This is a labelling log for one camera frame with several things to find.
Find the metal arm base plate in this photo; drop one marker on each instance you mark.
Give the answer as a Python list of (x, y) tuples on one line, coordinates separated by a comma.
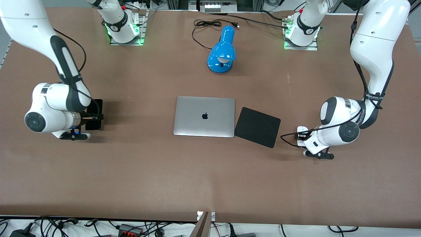
[(310, 48), (142, 33)]

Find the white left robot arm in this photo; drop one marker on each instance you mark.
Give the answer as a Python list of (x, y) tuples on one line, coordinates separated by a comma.
[(375, 49)]

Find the white computer mouse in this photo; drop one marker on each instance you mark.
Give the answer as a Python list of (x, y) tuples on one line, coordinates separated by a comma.
[(302, 128)]

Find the black box with orange connectors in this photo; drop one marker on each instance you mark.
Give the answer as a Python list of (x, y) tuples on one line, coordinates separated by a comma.
[(130, 229)]

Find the brown camera mount post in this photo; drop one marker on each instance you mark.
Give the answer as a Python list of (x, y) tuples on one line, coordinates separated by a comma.
[(202, 227)]

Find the silver closed laptop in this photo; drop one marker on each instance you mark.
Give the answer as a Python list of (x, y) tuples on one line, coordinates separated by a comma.
[(204, 117)]

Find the small metal camera bracket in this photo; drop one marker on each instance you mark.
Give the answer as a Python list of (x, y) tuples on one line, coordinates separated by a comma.
[(212, 216)]

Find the white power strip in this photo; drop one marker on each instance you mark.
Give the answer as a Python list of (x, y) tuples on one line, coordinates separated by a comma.
[(213, 6)]

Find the black smartphone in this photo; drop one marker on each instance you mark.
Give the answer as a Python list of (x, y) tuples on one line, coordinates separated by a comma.
[(97, 106)]

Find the black power adapter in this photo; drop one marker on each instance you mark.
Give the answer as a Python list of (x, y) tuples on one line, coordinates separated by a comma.
[(19, 233)]

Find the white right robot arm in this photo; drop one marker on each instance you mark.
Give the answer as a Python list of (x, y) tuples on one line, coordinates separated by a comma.
[(56, 105)]

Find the black mouse pad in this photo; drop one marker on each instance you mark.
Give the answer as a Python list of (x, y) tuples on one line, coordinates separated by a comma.
[(258, 126)]

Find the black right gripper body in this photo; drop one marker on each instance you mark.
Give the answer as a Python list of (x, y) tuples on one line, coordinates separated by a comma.
[(93, 116)]

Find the blue desk lamp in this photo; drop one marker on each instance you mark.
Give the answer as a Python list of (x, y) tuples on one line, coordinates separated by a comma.
[(223, 49)]

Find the aluminium frame post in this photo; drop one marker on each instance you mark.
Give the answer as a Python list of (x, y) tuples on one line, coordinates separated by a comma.
[(174, 4)]

